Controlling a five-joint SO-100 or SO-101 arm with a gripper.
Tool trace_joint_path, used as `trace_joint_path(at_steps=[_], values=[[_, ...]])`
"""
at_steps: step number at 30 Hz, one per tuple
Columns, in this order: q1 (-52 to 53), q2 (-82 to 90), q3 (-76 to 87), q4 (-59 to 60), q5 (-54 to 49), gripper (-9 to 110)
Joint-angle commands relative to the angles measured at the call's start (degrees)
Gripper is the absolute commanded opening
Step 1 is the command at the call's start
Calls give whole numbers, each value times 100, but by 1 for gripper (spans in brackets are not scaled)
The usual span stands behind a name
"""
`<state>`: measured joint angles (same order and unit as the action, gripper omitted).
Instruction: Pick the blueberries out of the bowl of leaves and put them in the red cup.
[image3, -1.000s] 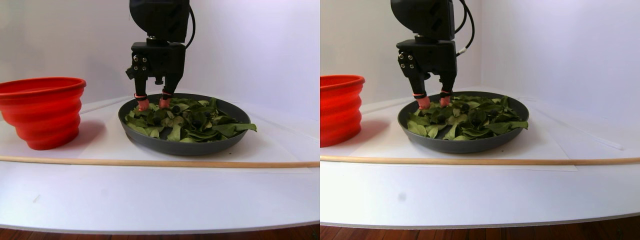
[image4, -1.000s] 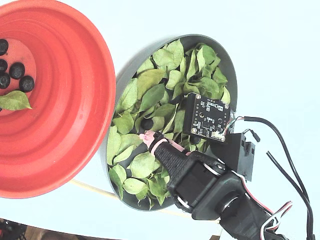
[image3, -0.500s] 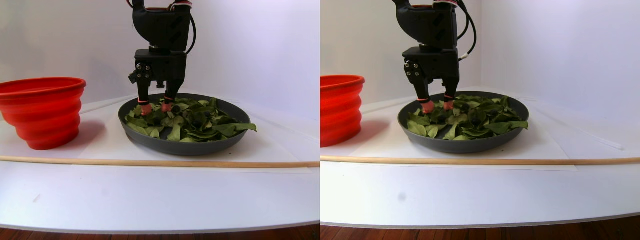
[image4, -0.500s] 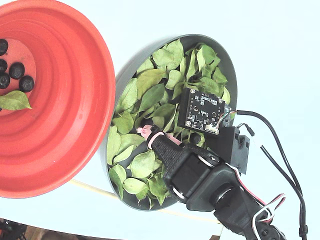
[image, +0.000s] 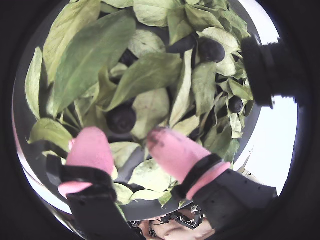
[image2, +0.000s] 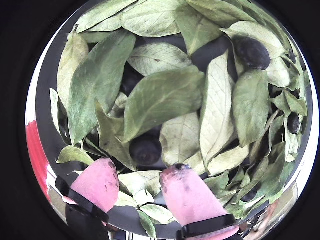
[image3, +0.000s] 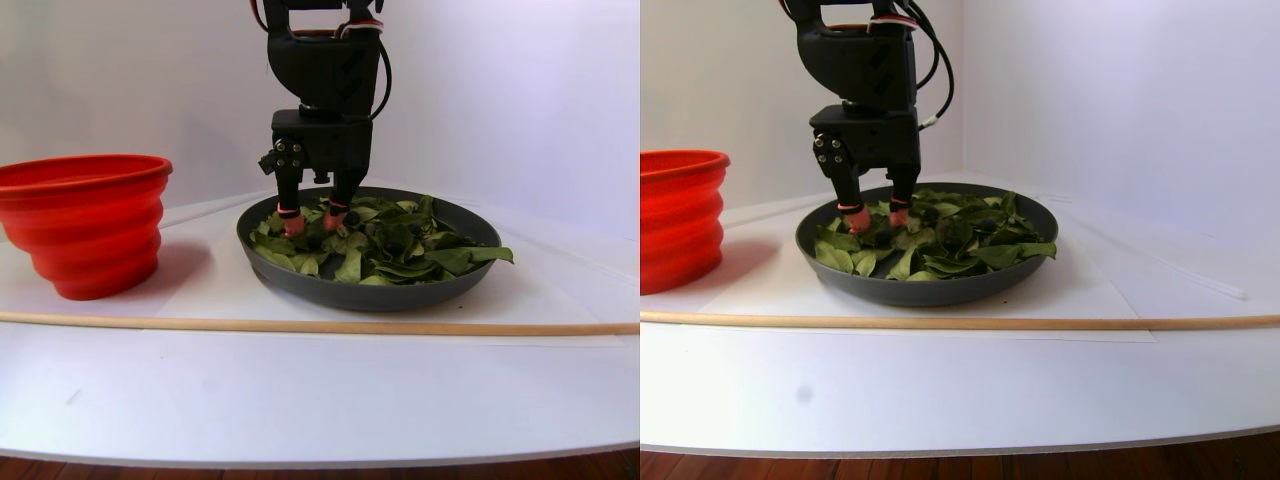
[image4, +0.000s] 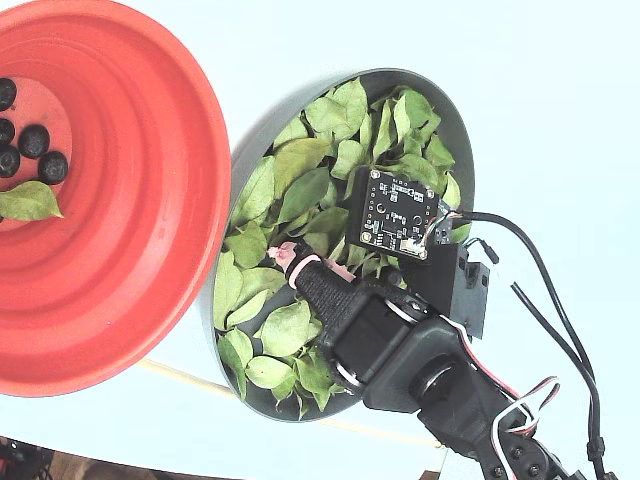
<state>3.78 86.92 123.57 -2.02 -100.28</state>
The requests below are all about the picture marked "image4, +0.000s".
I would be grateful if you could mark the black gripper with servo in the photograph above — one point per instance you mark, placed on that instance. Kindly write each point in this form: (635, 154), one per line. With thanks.
(367, 334)

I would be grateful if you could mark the small green leaf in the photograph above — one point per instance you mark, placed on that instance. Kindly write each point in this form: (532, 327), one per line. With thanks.
(30, 202)

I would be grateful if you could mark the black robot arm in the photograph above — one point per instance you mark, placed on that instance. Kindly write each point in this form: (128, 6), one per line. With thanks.
(450, 400)

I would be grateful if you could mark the heap of green leaves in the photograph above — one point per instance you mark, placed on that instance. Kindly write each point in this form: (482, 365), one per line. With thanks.
(250, 245)

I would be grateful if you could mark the dark grey round bowl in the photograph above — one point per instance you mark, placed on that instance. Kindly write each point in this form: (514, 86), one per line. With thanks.
(450, 130)

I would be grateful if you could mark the red ribbed plastic cup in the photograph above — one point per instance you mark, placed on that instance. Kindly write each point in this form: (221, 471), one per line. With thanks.
(140, 200)

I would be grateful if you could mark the pale green leaf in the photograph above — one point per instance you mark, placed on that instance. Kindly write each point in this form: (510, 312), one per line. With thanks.
(255, 192)
(352, 102)
(327, 116)
(262, 282)
(227, 287)
(267, 372)
(286, 327)
(239, 345)

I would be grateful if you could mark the dark green long leaf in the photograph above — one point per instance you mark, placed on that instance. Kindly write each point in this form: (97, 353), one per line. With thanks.
(306, 192)

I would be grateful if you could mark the olive yellowish large leaf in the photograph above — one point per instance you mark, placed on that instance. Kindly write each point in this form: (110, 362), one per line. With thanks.
(300, 162)

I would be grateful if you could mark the thin pale wooden strip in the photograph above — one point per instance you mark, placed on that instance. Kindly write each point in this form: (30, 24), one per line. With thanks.
(180, 376)

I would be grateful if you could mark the dark blueberry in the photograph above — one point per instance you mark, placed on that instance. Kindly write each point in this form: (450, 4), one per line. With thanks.
(6, 94)
(52, 167)
(9, 161)
(34, 141)
(5, 131)

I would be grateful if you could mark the bare circuit board camera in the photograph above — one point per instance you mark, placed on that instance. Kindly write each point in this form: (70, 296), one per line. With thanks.
(395, 215)

